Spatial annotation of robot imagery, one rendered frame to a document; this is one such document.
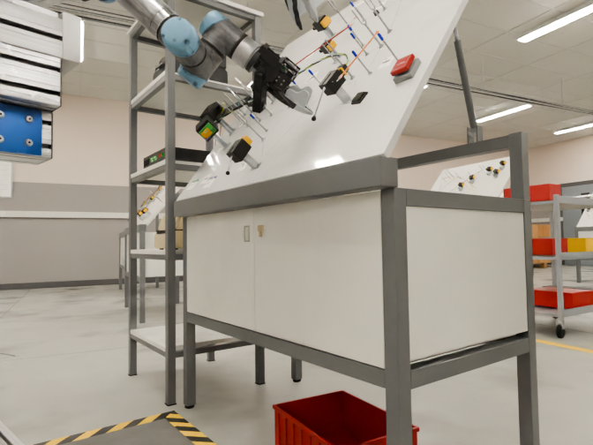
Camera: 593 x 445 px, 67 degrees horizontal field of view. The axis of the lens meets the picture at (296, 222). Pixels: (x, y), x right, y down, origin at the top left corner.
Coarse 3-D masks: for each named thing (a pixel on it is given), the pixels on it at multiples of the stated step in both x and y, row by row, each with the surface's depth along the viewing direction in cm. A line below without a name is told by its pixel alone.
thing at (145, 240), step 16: (176, 192) 521; (144, 208) 421; (160, 208) 401; (144, 224) 394; (128, 240) 481; (144, 240) 394; (128, 256) 480; (128, 272) 468; (144, 272) 392; (160, 272) 403; (176, 272) 410; (128, 288) 492; (144, 288) 392; (176, 288) 516; (128, 304) 491; (144, 304) 391; (144, 320) 390
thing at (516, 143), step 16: (480, 128) 143; (480, 144) 141; (496, 144) 137; (512, 144) 133; (400, 160) 167; (416, 160) 161; (432, 160) 155; (448, 160) 153; (512, 160) 132; (528, 160) 132; (512, 176) 132; (528, 176) 132; (512, 192) 132; (528, 192) 131
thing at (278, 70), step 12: (264, 48) 114; (252, 60) 115; (264, 60) 116; (276, 60) 115; (288, 60) 119; (264, 72) 117; (276, 72) 115; (288, 72) 115; (264, 84) 118; (276, 84) 117; (288, 84) 116
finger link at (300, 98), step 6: (288, 90) 118; (288, 96) 118; (294, 96) 118; (300, 96) 118; (306, 96) 117; (294, 102) 118; (300, 102) 119; (294, 108) 119; (300, 108) 119; (306, 108) 121
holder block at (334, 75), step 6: (330, 72) 123; (336, 72) 121; (324, 78) 124; (330, 78) 121; (336, 78) 121; (342, 78) 122; (324, 84) 121; (330, 84) 121; (336, 84) 122; (342, 84) 123; (324, 90) 124; (330, 90) 122; (336, 90) 122
